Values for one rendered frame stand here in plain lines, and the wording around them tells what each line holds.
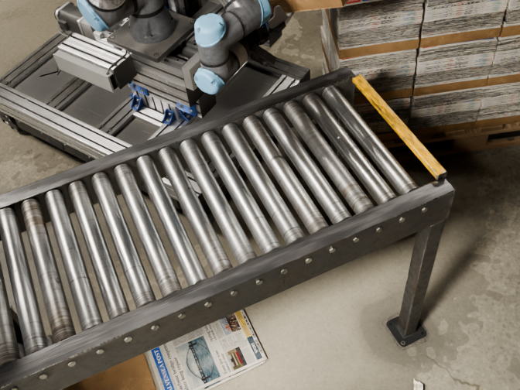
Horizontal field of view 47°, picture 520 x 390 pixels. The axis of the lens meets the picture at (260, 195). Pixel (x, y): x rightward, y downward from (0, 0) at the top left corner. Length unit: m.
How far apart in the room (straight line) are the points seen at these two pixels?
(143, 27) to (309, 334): 1.19
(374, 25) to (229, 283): 1.12
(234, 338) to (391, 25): 1.22
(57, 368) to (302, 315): 1.07
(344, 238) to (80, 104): 1.70
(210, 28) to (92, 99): 1.45
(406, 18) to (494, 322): 1.10
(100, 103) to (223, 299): 1.58
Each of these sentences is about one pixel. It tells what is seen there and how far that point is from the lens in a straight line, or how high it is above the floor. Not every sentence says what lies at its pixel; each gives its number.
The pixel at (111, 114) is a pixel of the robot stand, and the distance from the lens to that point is 2.73.
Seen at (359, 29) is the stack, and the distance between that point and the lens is 2.17.
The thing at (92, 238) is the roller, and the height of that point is 0.80.
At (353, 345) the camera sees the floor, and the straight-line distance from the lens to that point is 2.22.
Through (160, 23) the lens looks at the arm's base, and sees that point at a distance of 2.03.
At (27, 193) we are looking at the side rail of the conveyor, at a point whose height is 0.80.
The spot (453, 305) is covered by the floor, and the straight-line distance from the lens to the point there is 2.33.
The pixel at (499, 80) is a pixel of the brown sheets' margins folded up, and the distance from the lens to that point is 2.54.
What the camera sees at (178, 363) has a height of 0.01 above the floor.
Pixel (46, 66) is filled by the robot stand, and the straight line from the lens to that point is 3.15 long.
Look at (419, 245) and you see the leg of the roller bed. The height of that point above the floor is 0.55.
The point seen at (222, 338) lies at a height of 0.01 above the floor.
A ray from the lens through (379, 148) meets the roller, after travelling 1.66.
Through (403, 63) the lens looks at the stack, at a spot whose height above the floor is 0.54.
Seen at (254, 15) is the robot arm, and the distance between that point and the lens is 1.57.
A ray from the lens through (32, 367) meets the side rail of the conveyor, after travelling 1.45.
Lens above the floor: 2.02
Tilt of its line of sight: 51 degrees down
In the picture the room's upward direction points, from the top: 8 degrees counter-clockwise
